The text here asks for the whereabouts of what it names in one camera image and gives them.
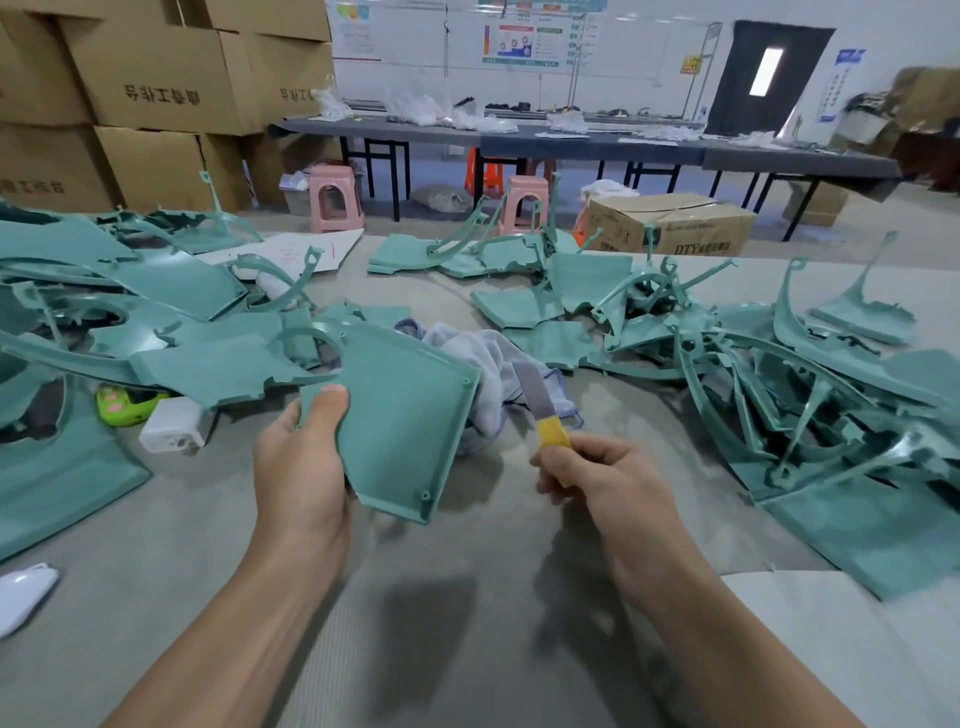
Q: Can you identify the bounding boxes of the person's right forearm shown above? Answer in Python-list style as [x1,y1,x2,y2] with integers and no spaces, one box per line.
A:
[637,562,864,728]

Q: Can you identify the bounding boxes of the orange object under table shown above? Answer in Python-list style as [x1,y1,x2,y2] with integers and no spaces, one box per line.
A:
[465,147,506,200]

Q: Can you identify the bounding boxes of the white paper sheet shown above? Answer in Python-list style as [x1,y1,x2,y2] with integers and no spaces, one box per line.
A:
[195,228,366,294]

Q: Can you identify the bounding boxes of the person's right hand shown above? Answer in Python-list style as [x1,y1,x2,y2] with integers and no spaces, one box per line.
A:
[532,432,707,602]

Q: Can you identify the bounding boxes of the yellow-handled deburring knife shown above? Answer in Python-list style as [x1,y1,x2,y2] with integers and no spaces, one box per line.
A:
[513,357,575,449]

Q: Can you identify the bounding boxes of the white power adapter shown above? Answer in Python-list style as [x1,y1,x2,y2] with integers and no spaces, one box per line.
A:
[139,396,215,456]

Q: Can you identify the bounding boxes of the brown cardboard box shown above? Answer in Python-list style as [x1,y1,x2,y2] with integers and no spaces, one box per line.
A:
[582,192,758,258]

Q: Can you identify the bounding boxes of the dark door with window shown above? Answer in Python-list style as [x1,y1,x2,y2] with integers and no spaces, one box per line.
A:
[706,21,836,140]

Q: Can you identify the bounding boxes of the long grey work table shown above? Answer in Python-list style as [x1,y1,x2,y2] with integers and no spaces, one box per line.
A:
[270,114,905,242]

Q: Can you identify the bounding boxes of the person's left hand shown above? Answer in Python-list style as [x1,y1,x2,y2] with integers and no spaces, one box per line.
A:
[247,384,354,579]

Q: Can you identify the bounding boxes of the white oval plastic piece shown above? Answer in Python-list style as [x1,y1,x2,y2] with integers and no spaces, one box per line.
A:
[0,562,62,638]

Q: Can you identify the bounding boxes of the heap of clear plastic bags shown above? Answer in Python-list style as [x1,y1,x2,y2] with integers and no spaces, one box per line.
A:
[312,87,519,134]

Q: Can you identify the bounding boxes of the pile of green plastic parts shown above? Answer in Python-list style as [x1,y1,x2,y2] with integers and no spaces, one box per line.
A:
[0,168,960,602]

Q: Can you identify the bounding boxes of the grey-blue wiping cloth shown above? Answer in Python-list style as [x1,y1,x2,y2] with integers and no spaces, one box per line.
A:
[412,319,584,441]

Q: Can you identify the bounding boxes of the green and yellow gadget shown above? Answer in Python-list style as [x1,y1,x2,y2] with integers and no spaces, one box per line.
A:
[96,384,167,428]

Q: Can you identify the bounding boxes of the colourful wall poster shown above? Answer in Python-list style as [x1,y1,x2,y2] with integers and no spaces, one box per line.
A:
[480,18,569,69]

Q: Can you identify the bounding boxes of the stack of brown cardboard boxes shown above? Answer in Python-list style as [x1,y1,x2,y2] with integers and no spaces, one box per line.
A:
[0,0,339,215]

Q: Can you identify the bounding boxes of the person's left forearm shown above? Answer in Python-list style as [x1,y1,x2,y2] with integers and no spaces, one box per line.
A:
[105,547,339,728]

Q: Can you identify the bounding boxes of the pink plastic stool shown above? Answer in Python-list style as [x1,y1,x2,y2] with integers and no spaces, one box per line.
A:
[306,162,366,234]
[501,174,551,234]

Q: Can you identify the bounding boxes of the single green plastic part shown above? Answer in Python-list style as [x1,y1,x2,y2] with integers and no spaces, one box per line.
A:
[277,307,483,525]

